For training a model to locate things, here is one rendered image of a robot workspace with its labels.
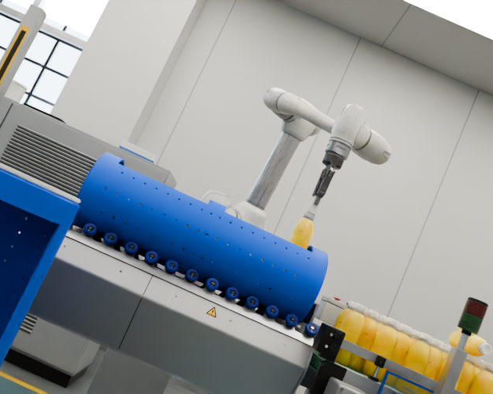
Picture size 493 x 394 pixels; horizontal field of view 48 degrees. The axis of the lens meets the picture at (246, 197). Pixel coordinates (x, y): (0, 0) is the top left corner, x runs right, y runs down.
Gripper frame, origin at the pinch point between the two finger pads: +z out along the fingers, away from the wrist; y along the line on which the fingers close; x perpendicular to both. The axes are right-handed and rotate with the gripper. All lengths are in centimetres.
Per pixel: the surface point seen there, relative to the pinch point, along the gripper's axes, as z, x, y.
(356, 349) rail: 41, 28, 20
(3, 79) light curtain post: 1, -133, -31
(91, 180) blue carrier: 26, -74, 13
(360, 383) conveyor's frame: 50, 33, 22
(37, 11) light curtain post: -31, -134, -31
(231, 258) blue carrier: 30.2, -20.7, 13.2
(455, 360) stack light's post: 31, 52, 37
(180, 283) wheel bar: 45, -33, 11
